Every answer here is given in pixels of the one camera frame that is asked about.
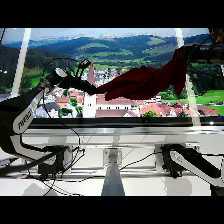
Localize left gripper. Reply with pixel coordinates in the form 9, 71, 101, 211
60, 75, 99, 96

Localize red garment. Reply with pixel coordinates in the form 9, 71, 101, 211
95, 45, 195, 102

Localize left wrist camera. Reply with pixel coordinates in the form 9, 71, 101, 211
76, 58, 93, 79

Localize silver frame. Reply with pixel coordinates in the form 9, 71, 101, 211
0, 126, 224, 197

